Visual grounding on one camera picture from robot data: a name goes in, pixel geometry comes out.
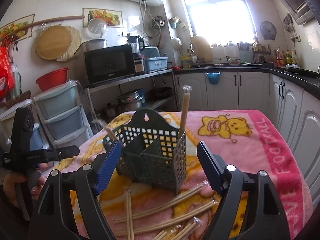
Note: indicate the green wall-mounted holder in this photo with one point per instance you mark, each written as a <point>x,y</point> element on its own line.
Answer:
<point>176,23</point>

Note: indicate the blue hanging waste bin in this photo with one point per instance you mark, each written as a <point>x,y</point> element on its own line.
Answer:
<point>213,78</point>

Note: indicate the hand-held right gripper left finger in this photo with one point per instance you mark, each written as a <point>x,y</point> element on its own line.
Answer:
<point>110,166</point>

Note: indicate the white hanging colander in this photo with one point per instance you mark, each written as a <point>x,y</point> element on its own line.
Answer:
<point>176,43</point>

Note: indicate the person's left hand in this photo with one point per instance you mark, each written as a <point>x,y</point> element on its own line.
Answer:
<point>10,187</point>

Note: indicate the red plastic basin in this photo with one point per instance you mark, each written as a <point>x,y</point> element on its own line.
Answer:
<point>52,78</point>

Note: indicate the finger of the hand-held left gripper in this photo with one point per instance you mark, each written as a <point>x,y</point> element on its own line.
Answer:
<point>67,152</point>

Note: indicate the yellow sponge pack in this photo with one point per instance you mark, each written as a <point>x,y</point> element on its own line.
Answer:
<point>188,62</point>

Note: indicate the small wall fan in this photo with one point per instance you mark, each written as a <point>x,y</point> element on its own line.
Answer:
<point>268,30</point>

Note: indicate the wooden chopsticks pair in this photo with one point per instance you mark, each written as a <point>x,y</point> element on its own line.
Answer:
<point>129,217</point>
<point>111,133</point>
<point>184,115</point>
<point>175,199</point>
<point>185,232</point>
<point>160,236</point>
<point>175,216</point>

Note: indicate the grey plastic cutlery basket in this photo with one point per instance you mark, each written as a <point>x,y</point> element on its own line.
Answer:
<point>147,160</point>

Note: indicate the fruit picture wall tile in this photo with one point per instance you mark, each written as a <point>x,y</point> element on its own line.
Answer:
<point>15,27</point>
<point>102,15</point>

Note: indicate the stacked stainless steel pots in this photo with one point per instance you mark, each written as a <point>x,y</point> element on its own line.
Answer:
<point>131,100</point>

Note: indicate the blue dish drainer box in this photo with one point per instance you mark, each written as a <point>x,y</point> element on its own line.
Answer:
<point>155,62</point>

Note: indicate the black wok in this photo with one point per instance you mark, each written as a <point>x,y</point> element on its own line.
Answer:
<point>161,92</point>

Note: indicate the yellow oil bottle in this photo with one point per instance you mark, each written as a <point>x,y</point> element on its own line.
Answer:
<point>288,58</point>

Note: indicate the metal mesh strainer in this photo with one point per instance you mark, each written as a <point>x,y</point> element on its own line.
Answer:
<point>287,22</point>

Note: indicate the dark sauce bottle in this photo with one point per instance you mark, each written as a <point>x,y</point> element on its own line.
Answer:
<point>276,58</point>

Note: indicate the green countertop utensil holder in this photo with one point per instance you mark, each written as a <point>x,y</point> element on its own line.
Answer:
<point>245,56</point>

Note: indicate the black gas stove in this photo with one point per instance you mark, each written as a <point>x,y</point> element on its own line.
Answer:
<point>300,70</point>

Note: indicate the black microwave oven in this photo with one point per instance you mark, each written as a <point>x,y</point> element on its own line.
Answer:
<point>107,63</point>

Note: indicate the small steel pot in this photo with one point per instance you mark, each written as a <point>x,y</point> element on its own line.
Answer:
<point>110,111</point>

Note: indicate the clear plastic dome lid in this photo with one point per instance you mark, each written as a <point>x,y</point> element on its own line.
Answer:
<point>97,27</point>

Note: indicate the beige cutting board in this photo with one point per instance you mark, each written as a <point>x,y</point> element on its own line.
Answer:
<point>201,48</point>

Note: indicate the pale blue plastic drawer unit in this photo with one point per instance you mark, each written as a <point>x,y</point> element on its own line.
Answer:
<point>62,105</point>

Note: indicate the wicker basket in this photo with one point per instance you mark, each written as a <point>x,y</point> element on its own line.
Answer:
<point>18,101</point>

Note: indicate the white kitchen cabinets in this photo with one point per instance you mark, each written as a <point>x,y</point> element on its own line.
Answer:
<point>250,90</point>

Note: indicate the black electric kettle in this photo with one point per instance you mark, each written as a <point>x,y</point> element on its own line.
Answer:
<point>135,45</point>

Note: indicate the dark glass jar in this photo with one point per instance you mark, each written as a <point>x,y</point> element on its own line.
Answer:
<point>139,65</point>

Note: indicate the red plastic bag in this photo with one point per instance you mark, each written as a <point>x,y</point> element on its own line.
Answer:
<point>6,75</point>

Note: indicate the pink printed blanket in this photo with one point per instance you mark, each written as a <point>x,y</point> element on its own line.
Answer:
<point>250,155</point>

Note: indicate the round bamboo board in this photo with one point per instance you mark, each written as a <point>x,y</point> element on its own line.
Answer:
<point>53,42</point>

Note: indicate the black kitchen countertop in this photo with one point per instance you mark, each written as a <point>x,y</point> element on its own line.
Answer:
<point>287,73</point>

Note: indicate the kitchen window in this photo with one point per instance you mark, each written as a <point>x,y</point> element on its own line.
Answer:
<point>217,12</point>

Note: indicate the round woven mat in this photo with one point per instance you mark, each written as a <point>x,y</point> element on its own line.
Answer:
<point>76,42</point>

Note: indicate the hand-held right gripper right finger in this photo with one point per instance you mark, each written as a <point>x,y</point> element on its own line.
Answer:
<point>208,167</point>

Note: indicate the long wooden rolling pin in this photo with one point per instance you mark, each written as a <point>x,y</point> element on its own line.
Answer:
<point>57,19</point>

